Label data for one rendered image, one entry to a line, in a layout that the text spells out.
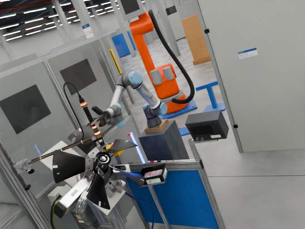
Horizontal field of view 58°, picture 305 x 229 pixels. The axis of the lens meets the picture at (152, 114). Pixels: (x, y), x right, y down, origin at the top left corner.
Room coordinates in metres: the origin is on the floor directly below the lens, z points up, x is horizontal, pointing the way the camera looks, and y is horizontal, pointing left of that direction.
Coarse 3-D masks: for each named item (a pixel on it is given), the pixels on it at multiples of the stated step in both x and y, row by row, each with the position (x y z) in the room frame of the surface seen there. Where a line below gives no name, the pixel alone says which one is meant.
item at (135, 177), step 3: (117, 168) 1.93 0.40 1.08; (120, 171) 1.84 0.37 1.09; (123, 171) 1.87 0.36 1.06; (126, 171) 1.94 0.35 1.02; (126, 174) 1.83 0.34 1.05; (129, 174) 1.86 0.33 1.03; (132, 174) 1.89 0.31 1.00; (135, 174) 1.93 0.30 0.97; (138, 174) 1.96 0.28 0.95; (141, 174) 1.98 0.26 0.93; (129, 177) 1.81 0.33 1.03; (132, 177) 1.83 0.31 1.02; (135, 177) 1.85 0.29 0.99; (138, 177) 1.88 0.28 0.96; (135, 180) 1.80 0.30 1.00; (138, 180) 1.83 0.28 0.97; (141, 180) 1.85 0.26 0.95; (138, 183) 1.78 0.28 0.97; (141, 183) 1.80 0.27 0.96; (141, 186) 1.76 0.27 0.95
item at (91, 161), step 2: (90, 158) 1.88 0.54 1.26; (92, 158) 1.89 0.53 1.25; (86, 160) 1.87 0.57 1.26; (88, 160) 1.87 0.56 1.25; (90, 160) 1.88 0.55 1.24; (92, 160) 1.89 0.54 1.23; (86, 162) 1.86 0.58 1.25; (88, 162) 1.87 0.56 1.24; (90, 162) 1.88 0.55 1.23; (92, 162) 1.88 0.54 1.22; (86, 164) 1.86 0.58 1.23; (90, 164) 1.88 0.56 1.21; (92, 164) 1.88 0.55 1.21; (86, 166) 1.86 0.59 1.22; (88, 166) 1.87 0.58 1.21; (90, 166) 1.87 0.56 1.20; (92, 166) 1.88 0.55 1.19; (86, 168) 1.86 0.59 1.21; (88, 168) 1.86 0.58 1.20; (90, 168) 1.87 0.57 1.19; (92, 168) 1.88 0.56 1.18; (86, 170) 1.86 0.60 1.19
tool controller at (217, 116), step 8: (208, 112) 1.87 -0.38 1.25; (216, 112) 1.82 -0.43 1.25; (192, 120) 1.88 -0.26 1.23; (200, 120) 1.83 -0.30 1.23; (208, 120) 1.78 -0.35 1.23; (216, 120) 1.75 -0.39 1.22; (224, 120) 1.83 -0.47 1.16; (192, 128) 1.87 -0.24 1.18; (200, 128) 1.83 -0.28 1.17; (208, 128) 1.80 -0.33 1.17; (216, 128) 1.77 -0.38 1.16; (224, 128) 1.79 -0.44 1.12; (192, 136) 1.91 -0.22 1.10; (200, 136) 1.87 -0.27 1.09; (208, 136) 1.84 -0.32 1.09; (216, 136) 1.80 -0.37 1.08; (224, 136) 1.78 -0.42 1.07
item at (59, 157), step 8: (56, 152) 1.82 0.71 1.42; (64, 152) 1.83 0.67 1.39; (56, 160) 1.79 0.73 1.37; (64, 160) 1.80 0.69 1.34; (72, 160) 1.82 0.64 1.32; (80, 160) 1.84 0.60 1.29; (56, 168) 1.76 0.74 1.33; (64, 168) 1.78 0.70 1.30; (72, 168) 1.81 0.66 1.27; (80, 168) 1.83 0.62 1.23; (56, 176) 1.74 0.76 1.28; (64, 176) 1.77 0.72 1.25; (72, 176) 1.79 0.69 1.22
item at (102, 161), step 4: (100, 152) 1.92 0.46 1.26; (104, 152) 1.93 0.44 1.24; (96, 156) 1.87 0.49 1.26; (100, 156) 1.89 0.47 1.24; (104, 156) 1.91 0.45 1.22; (108, 156) 1.91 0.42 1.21; (96, 160) 1.85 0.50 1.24; (100, 160) 1.86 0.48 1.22; (104, 160) 1.87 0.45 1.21; (108, 160) 1.88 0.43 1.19; (96, 164) 1.86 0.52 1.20; (100, 164) 1.84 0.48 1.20; (104, 164) 1.84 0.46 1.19; (108, 164) 1.87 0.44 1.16; (96, 168) 1.87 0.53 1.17; (100, 168) 1.85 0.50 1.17; (104, 168) 1.86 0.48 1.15; (96, 172) 1.87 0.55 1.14; (104, 172) 1.89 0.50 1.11
